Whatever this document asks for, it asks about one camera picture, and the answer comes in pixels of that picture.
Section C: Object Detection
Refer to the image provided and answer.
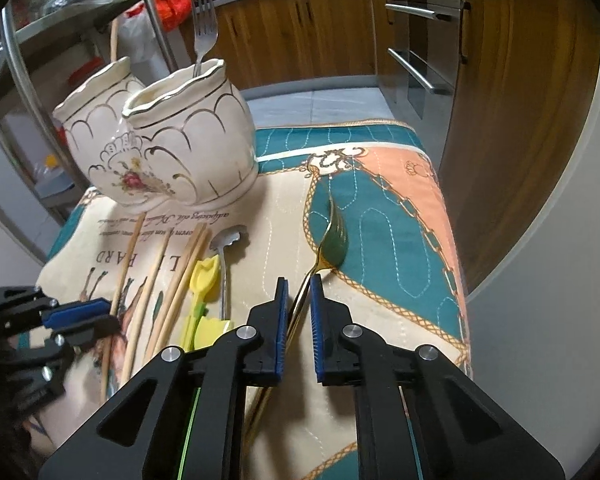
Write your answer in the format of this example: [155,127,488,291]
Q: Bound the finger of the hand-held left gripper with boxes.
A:
[0,335,75,413]
[0,286,121,351]

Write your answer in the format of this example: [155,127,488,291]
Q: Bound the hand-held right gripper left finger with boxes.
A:
[40,277,288,480]

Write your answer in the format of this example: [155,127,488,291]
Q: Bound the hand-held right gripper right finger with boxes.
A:
[310,276,563,480]

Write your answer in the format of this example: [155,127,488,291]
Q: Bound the gold fork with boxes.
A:
[240,199,351,456]

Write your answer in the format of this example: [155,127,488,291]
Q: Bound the yellow plastic fork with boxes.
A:
[194,316,234,352]
[181,255,222,352]

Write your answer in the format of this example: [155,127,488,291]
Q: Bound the silver spoon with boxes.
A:
[209,224,249,322]

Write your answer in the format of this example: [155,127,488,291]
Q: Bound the white ceramic double utensil holder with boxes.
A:
[52,56,259,208]

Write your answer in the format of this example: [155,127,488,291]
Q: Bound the printed teal tablecloth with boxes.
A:
[32,119,473,480]

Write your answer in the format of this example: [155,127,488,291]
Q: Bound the white plastic bag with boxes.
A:
[117,7,157,62]

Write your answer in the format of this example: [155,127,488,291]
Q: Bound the metal shelf rack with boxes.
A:
[0,0,181,261]

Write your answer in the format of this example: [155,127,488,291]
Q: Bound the wooden base cabinets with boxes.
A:
[180,0,383,92]

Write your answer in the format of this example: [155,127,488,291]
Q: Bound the wooden side cabinet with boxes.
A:
[439,0,600,292]

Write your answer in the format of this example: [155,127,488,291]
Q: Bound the silver fork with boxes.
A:
[192,0,218,78]

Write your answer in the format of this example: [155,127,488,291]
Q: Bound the stainless steel oven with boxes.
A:
[382,0,463,122]

